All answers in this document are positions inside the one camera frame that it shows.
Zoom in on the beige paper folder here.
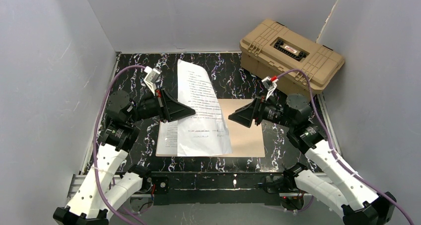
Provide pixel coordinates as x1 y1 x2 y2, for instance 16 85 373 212
177 99 265 157

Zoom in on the printed white paper sheet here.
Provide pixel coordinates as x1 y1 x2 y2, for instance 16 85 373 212
155 121 178 157

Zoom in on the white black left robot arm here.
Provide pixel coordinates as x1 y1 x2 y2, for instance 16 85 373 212
53 88 196 225

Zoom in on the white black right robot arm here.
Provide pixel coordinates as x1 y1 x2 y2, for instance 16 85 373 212
228 94 395 225

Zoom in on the tan plastic toolbox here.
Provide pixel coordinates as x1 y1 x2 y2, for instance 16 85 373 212
239 19 345 98

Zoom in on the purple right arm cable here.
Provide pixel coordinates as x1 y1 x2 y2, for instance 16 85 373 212
276 69 415 225

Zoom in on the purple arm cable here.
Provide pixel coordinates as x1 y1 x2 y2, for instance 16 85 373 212
93 65 148 225
276 69 415 225

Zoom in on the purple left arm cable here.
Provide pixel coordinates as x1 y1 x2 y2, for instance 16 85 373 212
93 65 148 225

